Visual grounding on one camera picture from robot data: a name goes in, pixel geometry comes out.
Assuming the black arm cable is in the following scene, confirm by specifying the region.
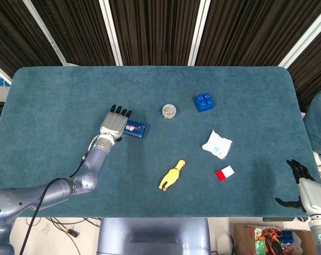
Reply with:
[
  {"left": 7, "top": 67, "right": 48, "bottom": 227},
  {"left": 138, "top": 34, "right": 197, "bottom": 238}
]
[{"left": 18, "top": 151, "right": 93, "bottom": 255}]

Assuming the yellow rubber chicken toy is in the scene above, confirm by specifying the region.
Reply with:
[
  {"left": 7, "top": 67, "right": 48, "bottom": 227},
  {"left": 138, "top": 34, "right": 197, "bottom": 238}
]
[{"left": 158, "top": 158, "right": 187, "bottom": 191}]

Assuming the robot left five-finger hand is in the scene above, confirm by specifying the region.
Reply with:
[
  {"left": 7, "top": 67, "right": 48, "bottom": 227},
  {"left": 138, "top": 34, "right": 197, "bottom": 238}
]
[{"left": 99, "top": 105, "right": 133, "bottom": 141}]

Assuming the blue toy building block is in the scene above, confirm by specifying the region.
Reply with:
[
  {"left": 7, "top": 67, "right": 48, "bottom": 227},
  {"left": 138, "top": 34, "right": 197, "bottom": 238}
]
[{"left": 194, "top": 92, "right": 214, "bottom": 113}]

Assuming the dark brown pleated curtain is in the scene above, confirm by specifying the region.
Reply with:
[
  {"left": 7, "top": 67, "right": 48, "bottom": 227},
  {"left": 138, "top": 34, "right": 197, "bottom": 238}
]
[{"left": 0, "top": 0, "right": 321, "bottom": 112}]

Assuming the grey table control panel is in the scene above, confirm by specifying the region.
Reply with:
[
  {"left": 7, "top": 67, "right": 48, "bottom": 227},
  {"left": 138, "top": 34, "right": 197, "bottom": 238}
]
[{"left": 263, "top": 217, "right": 296, "bottom": 222}]

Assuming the red and white block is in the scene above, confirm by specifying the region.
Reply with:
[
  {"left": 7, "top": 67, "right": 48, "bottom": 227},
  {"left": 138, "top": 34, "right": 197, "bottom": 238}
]
[{"left": 215, "top": 165, "right": 235, "bottom": 183}]

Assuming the teal fabric table cover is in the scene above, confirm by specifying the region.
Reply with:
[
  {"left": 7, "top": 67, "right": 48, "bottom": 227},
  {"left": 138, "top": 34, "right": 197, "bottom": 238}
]
[{"left": 0, "top": 66, "right": 321, "bottom": 218}]

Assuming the cardboard box of toys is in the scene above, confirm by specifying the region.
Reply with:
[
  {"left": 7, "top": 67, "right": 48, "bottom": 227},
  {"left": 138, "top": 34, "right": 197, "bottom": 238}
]
[{"left": 234, "top": 223, "right": 316, "bottom": 255}]

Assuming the white plastic packet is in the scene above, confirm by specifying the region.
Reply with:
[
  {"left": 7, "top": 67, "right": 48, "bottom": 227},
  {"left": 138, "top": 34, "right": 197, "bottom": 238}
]
[{"left": 202, "top": 129, "right": 233, "bottom": 160}]

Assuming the person in blue jeans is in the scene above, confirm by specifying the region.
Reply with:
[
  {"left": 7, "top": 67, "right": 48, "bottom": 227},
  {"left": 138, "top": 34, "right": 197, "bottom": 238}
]
[{"left": 303, "top": 87, "right": 321, "bottom": 184}]

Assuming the robot right five-finger hand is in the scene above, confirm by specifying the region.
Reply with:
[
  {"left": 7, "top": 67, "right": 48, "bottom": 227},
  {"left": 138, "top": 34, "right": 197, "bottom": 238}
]
[{"left": 274, "top": 159, "right": 321, "bottom": 215}]

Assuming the black floor cable with plug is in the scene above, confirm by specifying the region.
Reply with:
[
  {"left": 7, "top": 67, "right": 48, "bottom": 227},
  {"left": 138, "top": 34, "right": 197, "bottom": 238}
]
[{"left": 46, "top": 217, "right": 81, "bottom": 255}]

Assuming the blue glasses case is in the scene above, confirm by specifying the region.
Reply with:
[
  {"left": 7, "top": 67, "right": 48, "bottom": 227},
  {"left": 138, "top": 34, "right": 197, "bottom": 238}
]
[{"left": 123, "top": 120, "right": 148, "bottom": 139}]

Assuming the clear jar of clips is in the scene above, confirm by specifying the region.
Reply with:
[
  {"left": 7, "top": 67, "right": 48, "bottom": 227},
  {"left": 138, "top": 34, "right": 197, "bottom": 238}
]
[{"left": 161, "top": 104, "right": 177, "bottom": 120}]

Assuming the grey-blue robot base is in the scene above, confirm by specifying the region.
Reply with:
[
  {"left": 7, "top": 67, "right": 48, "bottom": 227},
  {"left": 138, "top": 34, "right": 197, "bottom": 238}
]
[{"left": 96, "top": 217, "right": 211, "bottom": 255}]

